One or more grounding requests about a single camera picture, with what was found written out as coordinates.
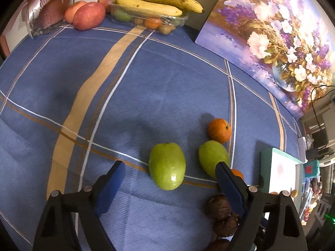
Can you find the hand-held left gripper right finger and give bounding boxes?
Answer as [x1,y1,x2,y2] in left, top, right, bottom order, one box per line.
[215,161,308,251]

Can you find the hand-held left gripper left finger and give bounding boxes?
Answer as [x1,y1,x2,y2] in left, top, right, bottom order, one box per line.
[33,160,126,251]

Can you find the brown wrinkled fruit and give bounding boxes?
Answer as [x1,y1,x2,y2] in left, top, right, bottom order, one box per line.
[213,213,239,237]
[205,195,233,220]
[205,238,231,251]

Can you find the white tray with teal rim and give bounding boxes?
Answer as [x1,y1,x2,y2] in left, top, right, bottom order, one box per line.
[260,148,304,210]

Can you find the large green mango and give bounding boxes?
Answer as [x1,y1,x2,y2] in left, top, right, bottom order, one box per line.
[149,143,186,190]

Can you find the small green mango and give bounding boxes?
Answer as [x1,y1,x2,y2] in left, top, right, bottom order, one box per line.
[198,140,230,179]

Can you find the tangerine with green stem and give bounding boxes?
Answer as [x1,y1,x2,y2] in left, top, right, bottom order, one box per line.
[208,118,232,144]

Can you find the white power strip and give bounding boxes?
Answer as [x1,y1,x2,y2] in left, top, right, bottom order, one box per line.
[298,136,307,163]

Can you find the teal box with red mark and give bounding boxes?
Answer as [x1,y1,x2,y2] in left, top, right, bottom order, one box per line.
[304,159,320,178]

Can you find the blue plaid bedsheet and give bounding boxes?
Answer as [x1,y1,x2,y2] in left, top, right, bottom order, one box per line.
[0,18,304,251]

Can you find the floral painting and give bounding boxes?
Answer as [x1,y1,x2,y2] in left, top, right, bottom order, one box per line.
[195,0,335,118]

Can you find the tangerine in plastic container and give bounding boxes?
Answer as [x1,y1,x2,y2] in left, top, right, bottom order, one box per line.
[145,17,162,29]

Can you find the green fruit in plastic container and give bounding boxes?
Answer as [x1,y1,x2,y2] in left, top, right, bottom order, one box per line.
[115,9,132,22]

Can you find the red apple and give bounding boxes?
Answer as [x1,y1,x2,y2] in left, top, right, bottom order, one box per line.
[73,2,106,31]

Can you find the clear plastic fruit container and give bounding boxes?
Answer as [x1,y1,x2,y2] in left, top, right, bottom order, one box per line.
[108,0,189,30]

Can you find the orange-red apple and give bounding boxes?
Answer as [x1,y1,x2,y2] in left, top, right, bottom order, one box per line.
[64,0,87,23]

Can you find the pink-red apple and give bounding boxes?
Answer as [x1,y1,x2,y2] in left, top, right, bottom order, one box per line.
[98,0,116,13]

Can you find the clear plastic packet with netting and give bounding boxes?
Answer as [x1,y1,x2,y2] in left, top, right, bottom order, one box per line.
[22,0,76,38]

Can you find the black cable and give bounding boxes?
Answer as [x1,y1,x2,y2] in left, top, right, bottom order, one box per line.
[309,85,335,148]

